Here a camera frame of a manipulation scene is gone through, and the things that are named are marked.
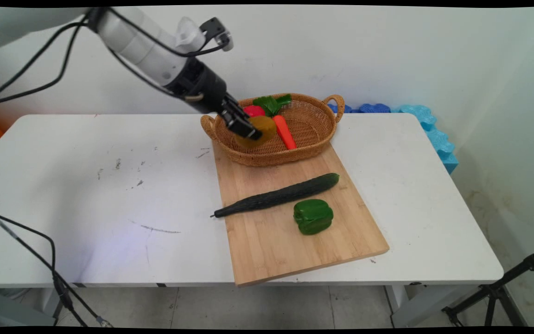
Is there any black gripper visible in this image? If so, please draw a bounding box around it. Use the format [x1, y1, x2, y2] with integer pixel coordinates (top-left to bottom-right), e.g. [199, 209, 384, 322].
[166, 58, 263, 141]

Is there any brown toy potato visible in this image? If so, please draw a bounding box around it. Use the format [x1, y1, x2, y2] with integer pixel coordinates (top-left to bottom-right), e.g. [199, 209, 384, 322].
[235, 116, 278, 149]

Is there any green toy bell pepper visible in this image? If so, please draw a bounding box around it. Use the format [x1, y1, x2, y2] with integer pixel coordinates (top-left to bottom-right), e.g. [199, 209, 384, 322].
[293, 199, 335, 236]

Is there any orange carrot with green leaves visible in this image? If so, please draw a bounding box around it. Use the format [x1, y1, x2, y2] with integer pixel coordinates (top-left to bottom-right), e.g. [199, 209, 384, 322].
[253, 94, 297, 150]

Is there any woven wicker basket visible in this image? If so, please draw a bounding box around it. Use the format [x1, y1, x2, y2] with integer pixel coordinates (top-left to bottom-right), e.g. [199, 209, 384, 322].
[200, 93, 345, 167]

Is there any dark green toy cucumber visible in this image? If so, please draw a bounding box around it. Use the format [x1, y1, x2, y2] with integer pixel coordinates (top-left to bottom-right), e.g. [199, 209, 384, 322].
[210, 173, 341, 219]

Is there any wooden cutting board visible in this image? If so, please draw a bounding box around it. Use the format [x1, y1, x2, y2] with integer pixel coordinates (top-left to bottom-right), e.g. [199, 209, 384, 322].
[212, 141, 390, 287]

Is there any light blue foam piece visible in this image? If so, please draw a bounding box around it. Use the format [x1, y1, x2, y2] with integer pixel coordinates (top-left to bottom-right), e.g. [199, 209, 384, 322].
[390, 104, 459, 175]

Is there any white table leg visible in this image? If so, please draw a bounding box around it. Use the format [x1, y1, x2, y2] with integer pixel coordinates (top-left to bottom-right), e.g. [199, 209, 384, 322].
[384, 284, 440, 328]

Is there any black tripod stand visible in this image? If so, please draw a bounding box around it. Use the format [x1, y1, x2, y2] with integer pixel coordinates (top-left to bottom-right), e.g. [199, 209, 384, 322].
[442, 245, 534, 328]

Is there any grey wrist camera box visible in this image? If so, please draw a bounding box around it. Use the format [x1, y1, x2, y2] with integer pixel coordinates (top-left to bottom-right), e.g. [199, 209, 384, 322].
[199, 17, 235, 52]

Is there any black strap on arm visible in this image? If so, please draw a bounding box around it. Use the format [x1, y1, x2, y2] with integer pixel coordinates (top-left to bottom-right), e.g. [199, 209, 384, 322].
[85, 6, 111, 34]

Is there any black hanging cable with connector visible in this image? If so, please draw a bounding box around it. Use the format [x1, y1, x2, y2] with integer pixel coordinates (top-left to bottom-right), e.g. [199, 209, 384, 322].
[0, 206, 114, 328]

